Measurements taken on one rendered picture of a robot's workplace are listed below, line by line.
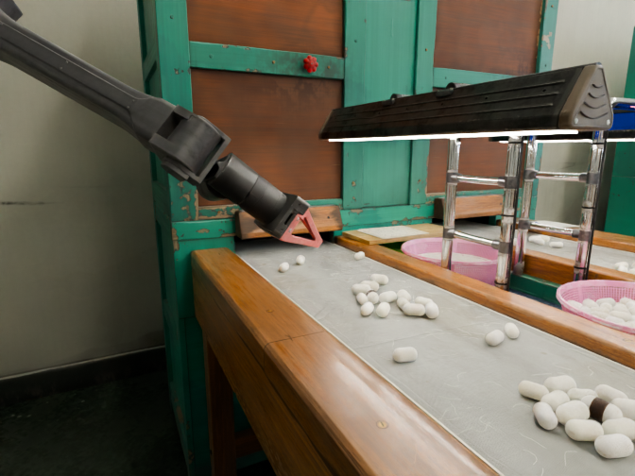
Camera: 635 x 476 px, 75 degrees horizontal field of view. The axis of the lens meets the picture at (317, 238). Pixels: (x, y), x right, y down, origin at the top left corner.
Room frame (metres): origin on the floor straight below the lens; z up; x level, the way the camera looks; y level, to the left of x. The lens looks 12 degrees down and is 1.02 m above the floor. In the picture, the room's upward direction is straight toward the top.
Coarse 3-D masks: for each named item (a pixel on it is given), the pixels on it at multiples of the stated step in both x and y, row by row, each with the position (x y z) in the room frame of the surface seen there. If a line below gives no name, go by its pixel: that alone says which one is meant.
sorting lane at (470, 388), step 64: (256, 256) 1.07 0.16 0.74; (320, 256) 1.07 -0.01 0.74; (320, 320) 0.65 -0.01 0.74; (384, 320) 0.65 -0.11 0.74; (448, 320) 0.65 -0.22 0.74; (512, 320) 0.65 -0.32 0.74; (448, 384) 0.45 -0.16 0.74; (512, 384) 0.45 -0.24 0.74; (576, 384) 0.45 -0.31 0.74; (512, 448) 0.35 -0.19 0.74; (576, 448) 0.35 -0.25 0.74
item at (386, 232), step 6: (372, 228) 1.27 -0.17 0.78; (378, 228) 1.27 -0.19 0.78; (384, 228) 1.27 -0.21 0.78; (390, 228) 1.27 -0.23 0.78; (396, 228) 1.27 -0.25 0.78; (402, 228) 1.27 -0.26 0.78; (408, 228) 1.27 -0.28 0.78; (372, 234) 1.17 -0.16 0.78; (378, 234) 1.17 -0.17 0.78; (384, 234) 1.17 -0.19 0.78; (390, 234) 1.17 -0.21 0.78; (396, 234) 1.17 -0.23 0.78; (402, 234) 1.17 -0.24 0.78; (408, 234) 1.17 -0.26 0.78; (414, 234) 1.17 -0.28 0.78
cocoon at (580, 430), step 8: (568, 424) 0.36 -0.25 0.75; (576, 424) 0.36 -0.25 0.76; (584, 424) 0.36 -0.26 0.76; (592, 424) 0.36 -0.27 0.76; (568, 432) 0.36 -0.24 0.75; (576, 432) 0.35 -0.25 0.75; (584, 432) 0.35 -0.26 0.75; (592, 432) 0.35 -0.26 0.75; (600, 432) 0.35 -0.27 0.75; (576, 440) 0.35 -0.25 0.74; (584, 440) 0.35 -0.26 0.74; (592, 440) 0.35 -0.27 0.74
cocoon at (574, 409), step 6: (570, 402) 0.39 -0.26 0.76; (576, 402) 0.39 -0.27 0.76; (582, 402) 0.39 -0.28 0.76; (558, 408) 0.38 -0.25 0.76; (564, 408) 0.38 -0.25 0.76; (570, 408) 0.38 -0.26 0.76; (576, 408) 0.38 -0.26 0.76; (582, 408) 0.38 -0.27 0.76; (588, 408) 0.38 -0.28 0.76; (558, 414) 0.38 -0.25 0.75; (564, 414) 0.37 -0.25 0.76; (570, 414) 0.37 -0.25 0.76; (576, 414) 0.37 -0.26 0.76; (582, 414) 0.38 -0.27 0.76; (588, 414) 0.38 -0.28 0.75; (558, 420) 0.38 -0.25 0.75; (564, 420) 0.37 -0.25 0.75
